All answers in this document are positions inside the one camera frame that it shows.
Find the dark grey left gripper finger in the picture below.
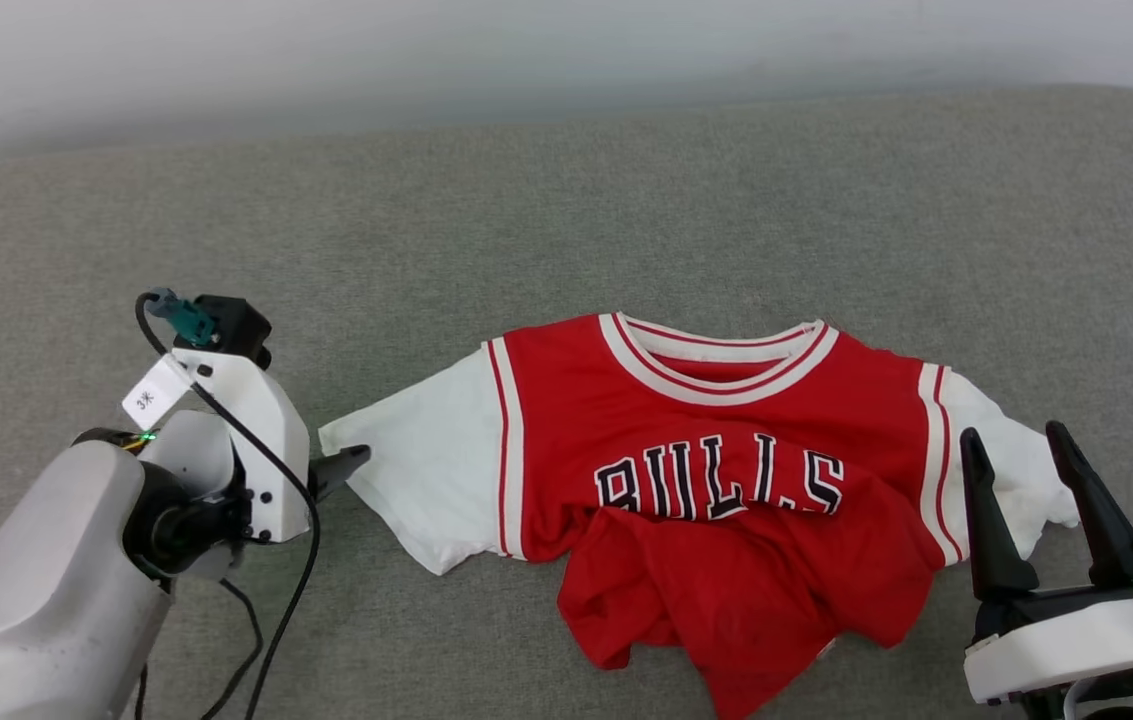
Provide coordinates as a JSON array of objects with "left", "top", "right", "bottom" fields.
[{"left": 310, "top": 445, "right": 373, "bottom": 504}]

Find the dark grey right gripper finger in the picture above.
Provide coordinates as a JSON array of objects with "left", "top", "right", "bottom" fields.
[
  {"left": 959, "top": 427, "right": 1040, "bottom": 602},
  {"left": 1046, "top": 420, "right": 1133, "bottom": 590}
]

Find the white paper cable tag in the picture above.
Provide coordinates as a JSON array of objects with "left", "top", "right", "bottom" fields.
[{"left": 120, "top": 354, "right": 194, "bottom": 432}]

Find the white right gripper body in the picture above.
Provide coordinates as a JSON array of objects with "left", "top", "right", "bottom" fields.
[{"left": 964, "top": 520, "right": 1133, "bottom": 707}]

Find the red and white basketball jersey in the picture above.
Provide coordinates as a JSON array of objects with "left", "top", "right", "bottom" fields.
[{"left": 318, "top": 312, "right": 1083, "bottom": 720}]

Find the teal left camera connector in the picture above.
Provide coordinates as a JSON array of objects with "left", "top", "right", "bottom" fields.
[{"left": 145, "top": 288, "right": 218, "bottom": 347}]

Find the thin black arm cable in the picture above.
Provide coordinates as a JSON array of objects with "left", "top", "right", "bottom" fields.
[{"left": 133, "top": 577, "right": 264, "bottom": 720}]

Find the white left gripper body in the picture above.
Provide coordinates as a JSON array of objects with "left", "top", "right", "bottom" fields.
[{"left": 171, "top": 348, "right": 313, "bottom": 544}]

